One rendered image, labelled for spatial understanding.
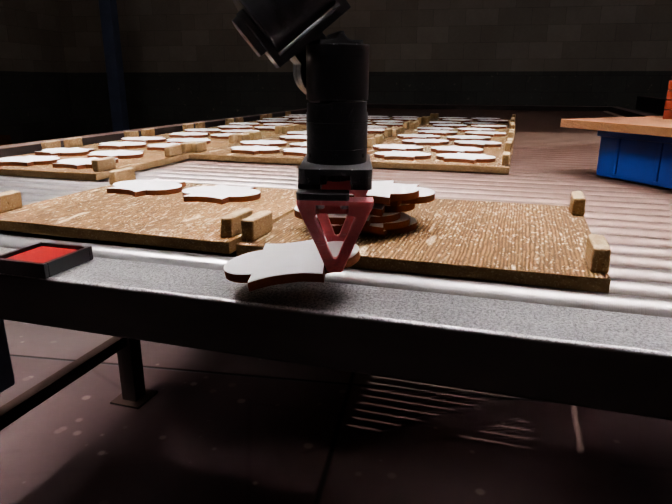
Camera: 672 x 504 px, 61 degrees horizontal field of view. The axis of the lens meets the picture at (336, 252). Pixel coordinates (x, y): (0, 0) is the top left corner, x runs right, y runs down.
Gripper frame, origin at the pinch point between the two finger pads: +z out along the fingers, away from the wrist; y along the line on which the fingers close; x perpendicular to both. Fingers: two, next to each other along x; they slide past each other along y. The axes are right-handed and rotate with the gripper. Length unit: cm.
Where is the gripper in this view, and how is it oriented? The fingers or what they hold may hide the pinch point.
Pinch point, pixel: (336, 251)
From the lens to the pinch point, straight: 56.7
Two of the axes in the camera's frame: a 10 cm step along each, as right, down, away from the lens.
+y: 0.3, -3.1, 9.5
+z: -0.1, 9.5, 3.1
